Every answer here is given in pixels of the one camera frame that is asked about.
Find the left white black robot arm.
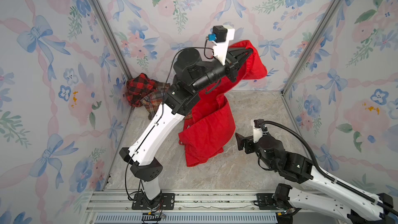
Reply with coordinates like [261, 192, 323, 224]
[119, 48, 254, 201]

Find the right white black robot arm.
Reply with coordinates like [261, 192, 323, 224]
[275, 45, 398, 224]

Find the red black checked cloth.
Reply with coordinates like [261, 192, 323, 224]
[125, 73, 159, 107]

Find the brown multicolour plaid shirt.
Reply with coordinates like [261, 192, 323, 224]
[140, 83, 170, 120]

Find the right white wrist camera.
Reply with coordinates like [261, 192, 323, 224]
[252, 119, 264, 143]

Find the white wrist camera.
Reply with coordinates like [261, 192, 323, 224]
[207, 25, 235, 65]
[252, 119, 264, 143]

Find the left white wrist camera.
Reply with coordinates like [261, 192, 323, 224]
[207, 25, 235, 65]

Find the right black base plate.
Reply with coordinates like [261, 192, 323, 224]
[253, 193, 279, 210]

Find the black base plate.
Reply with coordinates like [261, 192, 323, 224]
[132, 192, 175, 211]
[253, 193, 279, 210]

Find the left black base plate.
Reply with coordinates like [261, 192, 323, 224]
[132, 192, 175, 211]

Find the left corner aluminium post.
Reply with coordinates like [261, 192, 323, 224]
[88, 0, 132, 79]

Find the corner aluminium post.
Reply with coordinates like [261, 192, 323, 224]
[280, 0, 343, 97]
[88, 0, 132, 79]

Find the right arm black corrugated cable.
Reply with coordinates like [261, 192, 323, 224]
[262, 120, 398, 217]

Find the right corner aluminium post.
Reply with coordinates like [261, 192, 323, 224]
[280, 0, 343, 97]

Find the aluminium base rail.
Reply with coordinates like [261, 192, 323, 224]
[81, 190, 279, 224]

